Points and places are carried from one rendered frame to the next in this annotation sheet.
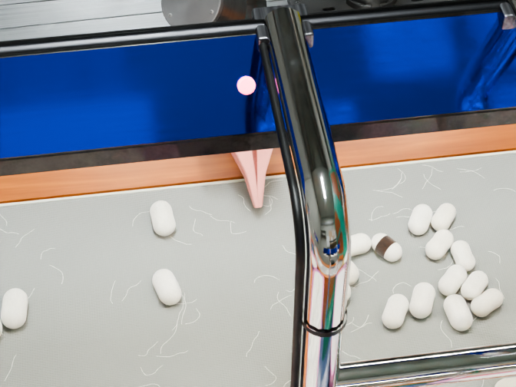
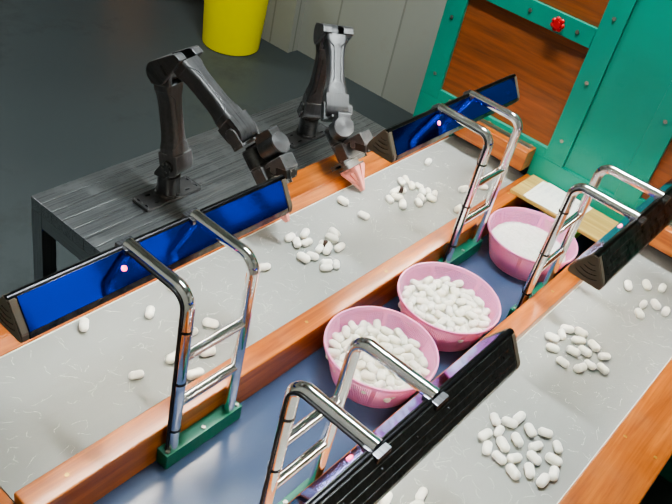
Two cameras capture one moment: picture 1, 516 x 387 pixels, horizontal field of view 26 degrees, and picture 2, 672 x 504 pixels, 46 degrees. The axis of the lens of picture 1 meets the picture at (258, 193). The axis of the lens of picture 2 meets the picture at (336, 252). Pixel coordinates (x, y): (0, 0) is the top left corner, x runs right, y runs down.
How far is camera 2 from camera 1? 168 cm
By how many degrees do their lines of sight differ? 38
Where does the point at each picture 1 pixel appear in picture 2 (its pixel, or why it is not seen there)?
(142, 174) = (324, 192)
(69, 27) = (224, 168)
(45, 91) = (411, 132)
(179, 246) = (352, 207)
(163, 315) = (367, 223)
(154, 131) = (427, 137)
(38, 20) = (211, 169)
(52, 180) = (304, 201)
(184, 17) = (344, 132)
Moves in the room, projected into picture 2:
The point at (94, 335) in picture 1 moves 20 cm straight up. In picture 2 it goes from (357, 233) to (374, 171)
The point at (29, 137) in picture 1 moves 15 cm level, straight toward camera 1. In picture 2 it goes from (410, 144) to (464, 171)
